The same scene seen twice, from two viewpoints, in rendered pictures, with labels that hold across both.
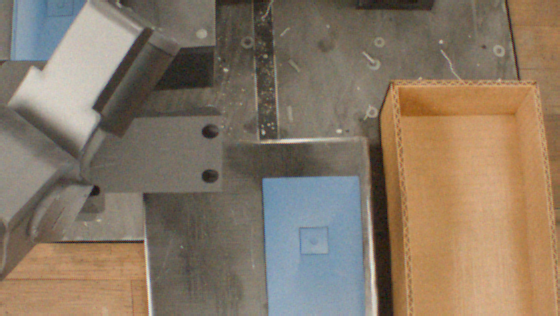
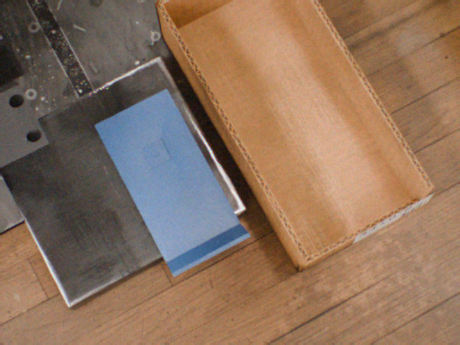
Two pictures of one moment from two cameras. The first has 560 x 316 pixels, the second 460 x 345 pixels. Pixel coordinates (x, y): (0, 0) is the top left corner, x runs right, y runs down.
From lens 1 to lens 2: 0.06 m
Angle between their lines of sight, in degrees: 5
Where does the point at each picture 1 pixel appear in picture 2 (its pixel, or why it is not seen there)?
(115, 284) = (16, 269)
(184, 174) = (13, 144)
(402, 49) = not seen: outside the picture
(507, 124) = not seen: outside the picture
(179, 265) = (60, 225)
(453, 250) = (271, 110)
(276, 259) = (134, 181)
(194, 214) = (55, 178)
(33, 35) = not seen: outside the picture
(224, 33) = (12, 28)
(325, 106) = (118, 48)
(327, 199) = (151, 117)
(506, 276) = (328, 111)
